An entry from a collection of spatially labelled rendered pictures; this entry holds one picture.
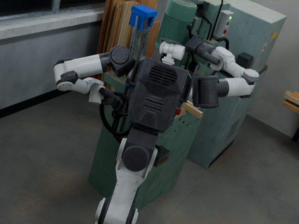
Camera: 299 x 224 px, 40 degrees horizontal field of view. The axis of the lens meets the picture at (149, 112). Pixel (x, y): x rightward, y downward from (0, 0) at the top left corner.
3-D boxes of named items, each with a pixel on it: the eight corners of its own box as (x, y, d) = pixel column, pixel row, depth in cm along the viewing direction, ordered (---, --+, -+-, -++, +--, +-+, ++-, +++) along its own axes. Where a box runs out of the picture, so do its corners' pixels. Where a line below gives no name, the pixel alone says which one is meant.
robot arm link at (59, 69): (79, 99, 206) (49, 90, 191) (75, 82, 210) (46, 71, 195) (94, 89, 201) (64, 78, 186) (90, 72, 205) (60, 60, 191)
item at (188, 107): (126, 72, 280) (127, 67, 278) (128, 72, 281) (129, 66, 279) (199, 118, 253) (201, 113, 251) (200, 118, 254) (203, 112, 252)
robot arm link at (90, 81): (95, 99, 219) (76, 93, 208) (97, 83, 220) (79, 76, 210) (104, 99, 215) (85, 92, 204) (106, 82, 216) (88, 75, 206)
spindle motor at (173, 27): (149, 45, 252) (163, -4, 237) (165, 42, 266) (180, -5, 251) (171, 57, 245) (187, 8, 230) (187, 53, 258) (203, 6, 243)
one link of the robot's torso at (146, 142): (145, 176, 175) (158, 137, 174) (117, 166, 175) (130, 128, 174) (147, 164, 203) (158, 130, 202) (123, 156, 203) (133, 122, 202)
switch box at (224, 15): (210, 34, 265) (219, 10, 257) (218, 32, 272) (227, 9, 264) (218, 38, 262) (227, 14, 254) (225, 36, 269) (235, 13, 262)
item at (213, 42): (194, 59, 265) (201, 38, 258) (201, 57, 272) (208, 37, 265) (204, 65, 262) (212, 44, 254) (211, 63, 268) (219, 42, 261)
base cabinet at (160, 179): (86, 181, 311) (107, 102, 276) (135, 156, 354) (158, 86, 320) (129, 218, 291) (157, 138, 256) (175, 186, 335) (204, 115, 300)
